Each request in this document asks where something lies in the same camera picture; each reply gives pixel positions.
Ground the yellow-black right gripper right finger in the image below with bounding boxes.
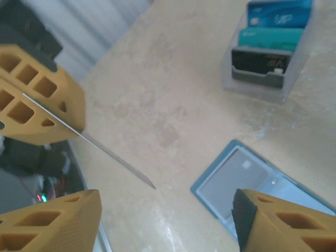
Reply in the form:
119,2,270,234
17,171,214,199
230,187,336,252

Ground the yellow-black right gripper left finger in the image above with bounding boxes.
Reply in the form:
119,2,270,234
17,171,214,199
0,190,102,252

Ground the teal leather card holder wallet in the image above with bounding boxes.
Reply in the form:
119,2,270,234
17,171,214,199
190,139,336,241

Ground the blue diamond print card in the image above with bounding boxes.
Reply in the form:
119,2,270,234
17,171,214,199
197,148,274,220
22,92,158,191

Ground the black VIP card stack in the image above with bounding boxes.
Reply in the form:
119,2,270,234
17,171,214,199
231,48,292,77

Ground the teal VIP card stack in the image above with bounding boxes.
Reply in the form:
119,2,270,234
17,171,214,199
237,27,305,52

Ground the blue VIP card stack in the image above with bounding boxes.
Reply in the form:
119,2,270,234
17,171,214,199
246,0,314,29

